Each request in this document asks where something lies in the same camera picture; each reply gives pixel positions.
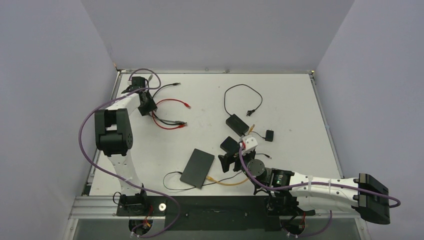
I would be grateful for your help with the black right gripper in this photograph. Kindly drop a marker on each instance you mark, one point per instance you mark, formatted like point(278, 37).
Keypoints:
point(230, 160)

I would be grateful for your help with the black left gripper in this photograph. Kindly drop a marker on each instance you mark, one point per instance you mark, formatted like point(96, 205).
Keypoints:
point(152, 107)

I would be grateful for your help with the black Mercury switch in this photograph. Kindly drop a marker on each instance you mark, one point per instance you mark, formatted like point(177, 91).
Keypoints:
point(197, 168)

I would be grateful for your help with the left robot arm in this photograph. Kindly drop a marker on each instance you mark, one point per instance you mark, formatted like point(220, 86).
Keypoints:
point(114, 137)

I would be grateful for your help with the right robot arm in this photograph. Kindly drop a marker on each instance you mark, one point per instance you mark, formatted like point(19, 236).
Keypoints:
point(293, 193)

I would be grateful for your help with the black power brick adapter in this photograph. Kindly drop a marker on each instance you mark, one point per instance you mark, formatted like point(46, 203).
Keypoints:
point(237, 125)

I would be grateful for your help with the ribbed black network switch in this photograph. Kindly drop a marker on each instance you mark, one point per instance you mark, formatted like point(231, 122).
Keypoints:
point(230, 145)

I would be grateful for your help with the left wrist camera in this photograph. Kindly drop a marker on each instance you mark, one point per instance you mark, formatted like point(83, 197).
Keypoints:
point(136, 82)

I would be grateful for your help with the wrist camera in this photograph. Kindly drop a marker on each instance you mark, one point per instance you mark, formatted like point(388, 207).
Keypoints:
point(248, 144)
point(136, 82)

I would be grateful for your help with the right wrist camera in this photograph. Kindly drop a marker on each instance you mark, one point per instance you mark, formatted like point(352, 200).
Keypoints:
point(248, 144)

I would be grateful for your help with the small black wall plug adapter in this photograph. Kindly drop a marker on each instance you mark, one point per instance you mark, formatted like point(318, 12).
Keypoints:
point(269, 135)

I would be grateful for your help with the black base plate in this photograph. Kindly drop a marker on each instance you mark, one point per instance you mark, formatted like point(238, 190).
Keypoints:
point(212, 213)

